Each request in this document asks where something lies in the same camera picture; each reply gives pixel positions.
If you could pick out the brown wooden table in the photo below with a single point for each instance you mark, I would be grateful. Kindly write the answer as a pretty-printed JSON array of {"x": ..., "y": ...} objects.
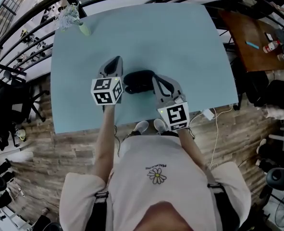
[{"x": 247, "y": 28}]

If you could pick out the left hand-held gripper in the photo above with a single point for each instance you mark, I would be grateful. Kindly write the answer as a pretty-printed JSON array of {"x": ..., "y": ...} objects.
[{"x": 107, "y": 91}]

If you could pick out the white power adapter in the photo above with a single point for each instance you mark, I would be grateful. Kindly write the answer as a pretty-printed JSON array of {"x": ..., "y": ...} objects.
[{"x": 208, "y": 114}]

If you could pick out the person's left forearm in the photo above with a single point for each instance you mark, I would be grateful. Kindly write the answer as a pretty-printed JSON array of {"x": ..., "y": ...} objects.
[{"x": 105, "y": 138}]

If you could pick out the person's left shoe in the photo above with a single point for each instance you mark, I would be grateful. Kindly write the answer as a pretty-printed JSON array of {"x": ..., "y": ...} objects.
[{"x": 141, "y": 126}]

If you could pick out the person's black trousers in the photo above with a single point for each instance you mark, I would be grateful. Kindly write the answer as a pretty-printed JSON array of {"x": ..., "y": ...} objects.
[{"x": 169, "y": 133}]

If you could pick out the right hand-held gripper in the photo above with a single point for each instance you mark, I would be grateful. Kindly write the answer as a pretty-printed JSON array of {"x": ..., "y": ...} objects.
[{"x": 177, "y": 114}]

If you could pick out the black glasses case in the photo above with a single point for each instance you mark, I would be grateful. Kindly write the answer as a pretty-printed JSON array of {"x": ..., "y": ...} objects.
[{"x": 138, "y": 80}]

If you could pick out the person's right forearm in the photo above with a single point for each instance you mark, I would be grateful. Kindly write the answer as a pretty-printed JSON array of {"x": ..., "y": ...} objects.
[{"x": 192, "y": 148}]

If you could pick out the white and green mug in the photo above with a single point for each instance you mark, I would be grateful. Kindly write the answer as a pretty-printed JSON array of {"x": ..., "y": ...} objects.
[{"x": 21, "y": 135}]

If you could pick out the person's right shoe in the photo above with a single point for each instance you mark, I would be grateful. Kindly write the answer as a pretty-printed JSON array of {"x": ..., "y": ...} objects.
[{"x": 159, "y": 125}]

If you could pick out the black phone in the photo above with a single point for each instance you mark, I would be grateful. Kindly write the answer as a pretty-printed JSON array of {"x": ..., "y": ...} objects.
[{"x": 267, "y": 36}]

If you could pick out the person's shoe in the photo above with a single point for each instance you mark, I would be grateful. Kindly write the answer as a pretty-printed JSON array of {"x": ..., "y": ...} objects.
[
  {"x": 141, "y": 126},
  {"x": 159, "y": 125}
]

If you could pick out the pale green vase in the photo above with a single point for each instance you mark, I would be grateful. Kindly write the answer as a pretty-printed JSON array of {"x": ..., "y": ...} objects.
[{"x": 85, "y": 29}]

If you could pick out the white flower print T-shirt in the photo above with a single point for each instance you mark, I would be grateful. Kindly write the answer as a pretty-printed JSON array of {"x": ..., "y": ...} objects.
[{"x": 156, "y": 157}]

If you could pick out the person's face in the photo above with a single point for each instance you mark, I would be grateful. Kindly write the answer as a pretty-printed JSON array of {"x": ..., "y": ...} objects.
[{"x": 164, "y": 218}]

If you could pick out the light blue pen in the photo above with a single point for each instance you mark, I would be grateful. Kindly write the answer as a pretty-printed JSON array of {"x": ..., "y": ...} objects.
[{"x": 252, "y": 45}]

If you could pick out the red label plastic bottle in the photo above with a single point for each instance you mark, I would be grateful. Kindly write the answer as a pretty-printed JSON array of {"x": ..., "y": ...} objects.
[{"x": 271, "y": 46}]

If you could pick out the black round-holed device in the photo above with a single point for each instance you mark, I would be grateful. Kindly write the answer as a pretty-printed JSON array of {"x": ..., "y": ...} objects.
[{"x": 280, "y": 179}]

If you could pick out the beige cloth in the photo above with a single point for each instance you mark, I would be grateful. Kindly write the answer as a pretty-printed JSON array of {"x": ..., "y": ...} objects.
[{"x": 281, "y": 109}]

